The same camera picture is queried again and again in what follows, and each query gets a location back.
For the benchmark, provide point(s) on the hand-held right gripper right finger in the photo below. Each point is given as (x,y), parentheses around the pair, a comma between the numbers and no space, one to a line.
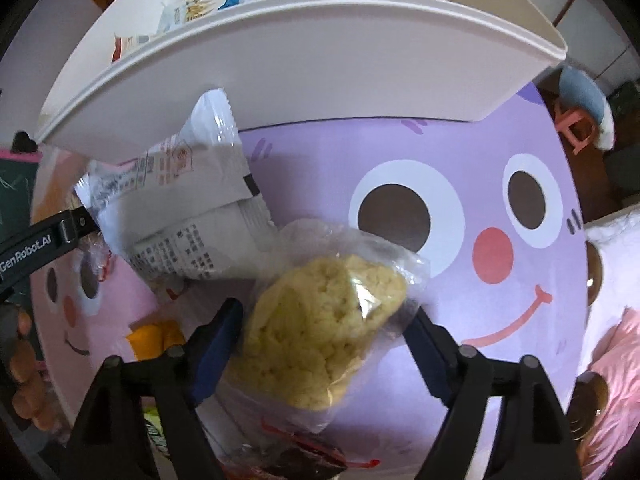
(430,365)

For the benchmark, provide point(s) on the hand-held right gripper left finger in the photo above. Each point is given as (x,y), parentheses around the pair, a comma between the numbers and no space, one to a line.
(215,360)

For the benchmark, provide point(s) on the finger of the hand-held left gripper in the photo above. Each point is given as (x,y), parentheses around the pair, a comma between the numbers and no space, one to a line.
(80,225)

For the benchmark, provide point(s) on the orange yellow snack packet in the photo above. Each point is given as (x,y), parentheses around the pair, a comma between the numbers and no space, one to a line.
(150,340)

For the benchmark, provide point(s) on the green snack packet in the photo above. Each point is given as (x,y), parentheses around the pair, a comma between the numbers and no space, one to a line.
(157,435)

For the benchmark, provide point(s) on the red edged clear packet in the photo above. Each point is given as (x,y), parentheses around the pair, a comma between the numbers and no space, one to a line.
(290,432)

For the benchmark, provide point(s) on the yellow puffed rice cake packet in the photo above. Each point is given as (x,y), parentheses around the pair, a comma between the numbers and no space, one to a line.
(320,330)

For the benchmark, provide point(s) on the grey white snack packet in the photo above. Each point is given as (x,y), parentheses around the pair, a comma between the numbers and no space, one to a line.
(200,245)
(200,170)

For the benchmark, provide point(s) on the dark brown red packet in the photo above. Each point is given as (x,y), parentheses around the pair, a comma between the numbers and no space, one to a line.
(300,460)

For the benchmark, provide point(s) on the red white snack packet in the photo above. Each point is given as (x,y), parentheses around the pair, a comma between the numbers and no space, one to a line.
(125,45)

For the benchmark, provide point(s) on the white cracker packet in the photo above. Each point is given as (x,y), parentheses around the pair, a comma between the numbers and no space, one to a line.
(192,7)

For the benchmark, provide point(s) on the white plastic bin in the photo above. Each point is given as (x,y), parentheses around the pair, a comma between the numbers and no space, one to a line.
(350,60)

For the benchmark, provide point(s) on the person's left hand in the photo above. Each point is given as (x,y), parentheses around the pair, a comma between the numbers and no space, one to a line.
(25,365)

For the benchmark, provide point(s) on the pink blanket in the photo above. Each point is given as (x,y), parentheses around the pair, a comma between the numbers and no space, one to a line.
(620,360)

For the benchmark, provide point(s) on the cartoon printed tablecloth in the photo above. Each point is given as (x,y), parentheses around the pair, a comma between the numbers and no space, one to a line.
(450,160)

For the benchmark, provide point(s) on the white pillow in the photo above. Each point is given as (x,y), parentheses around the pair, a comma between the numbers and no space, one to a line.
(615,250)

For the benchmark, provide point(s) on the pink plastic stool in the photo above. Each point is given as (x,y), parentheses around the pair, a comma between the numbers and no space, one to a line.
(575,125)

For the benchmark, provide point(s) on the blue round cushion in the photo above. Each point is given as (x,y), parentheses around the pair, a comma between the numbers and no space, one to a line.
(580,90)

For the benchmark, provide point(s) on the floral printed wardrobe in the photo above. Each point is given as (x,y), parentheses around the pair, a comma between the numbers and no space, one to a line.
(600,25)

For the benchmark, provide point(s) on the green chalkboard easel pink frame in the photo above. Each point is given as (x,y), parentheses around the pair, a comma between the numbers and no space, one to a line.
(15,195)

